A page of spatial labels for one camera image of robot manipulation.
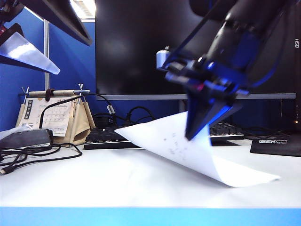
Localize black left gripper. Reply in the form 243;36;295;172
0;0;93;75

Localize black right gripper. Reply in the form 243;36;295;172
164;55;251;141

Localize white wrinkled paper sheet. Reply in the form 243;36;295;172
113;111;281;188

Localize black power adapter brick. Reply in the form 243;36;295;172
0;128;54;149

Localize black cables beside mouse pad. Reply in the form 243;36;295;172
243;126;291;140

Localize large black monitor silver bezel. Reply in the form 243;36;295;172
95;0;297;101

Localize black looped cables behind keyboard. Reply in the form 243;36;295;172
93;105;157;129

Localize black portrait monitor HSD logo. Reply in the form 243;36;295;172
279;0;301;136

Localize black computer keyboard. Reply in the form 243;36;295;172
83;121;246;150

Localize black mouse pad with label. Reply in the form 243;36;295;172
249;133;301;158

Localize white plastic bag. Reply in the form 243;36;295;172
0;124;36;140

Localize silver monitor stand post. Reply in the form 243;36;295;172
178;98;189;114

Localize black cable with white tag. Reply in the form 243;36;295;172
39;93;115;129

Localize silver partition post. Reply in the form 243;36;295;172
43;19;50;95

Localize silver metal organiser rod frame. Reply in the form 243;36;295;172
18;83;91;105

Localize beige desk calendar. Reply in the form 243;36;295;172
15;94;96;148

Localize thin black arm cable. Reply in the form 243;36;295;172
163;0;228;69

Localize white desk calendar card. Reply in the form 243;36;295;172
18;97;74;137

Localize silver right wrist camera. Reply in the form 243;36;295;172
156;46;171;72

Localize black cable with USB plug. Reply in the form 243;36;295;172
0;142;83;176

